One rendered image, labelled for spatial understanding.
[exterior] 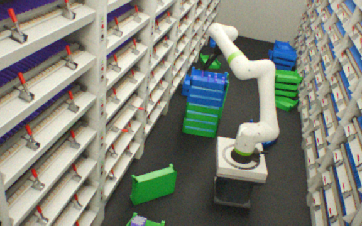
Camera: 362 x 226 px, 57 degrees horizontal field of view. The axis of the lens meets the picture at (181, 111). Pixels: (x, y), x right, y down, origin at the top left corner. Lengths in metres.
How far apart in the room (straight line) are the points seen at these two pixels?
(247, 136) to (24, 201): 1.31
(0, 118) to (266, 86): 1.58
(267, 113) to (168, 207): 0.90
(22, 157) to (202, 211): 1.40
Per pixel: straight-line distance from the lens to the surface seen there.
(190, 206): 2.34
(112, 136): 1.95
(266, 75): 2.18
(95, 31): 1.44
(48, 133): 1.33
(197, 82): 2.71
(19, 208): 1.34
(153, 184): 2.24
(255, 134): 2.11
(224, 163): 2.19
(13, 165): 1.21
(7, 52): 1.02
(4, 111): 1.11
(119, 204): 2.30
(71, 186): 1.66
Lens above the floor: 1.70
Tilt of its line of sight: 31 degrees down
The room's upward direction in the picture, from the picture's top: 9 degrees clockwise
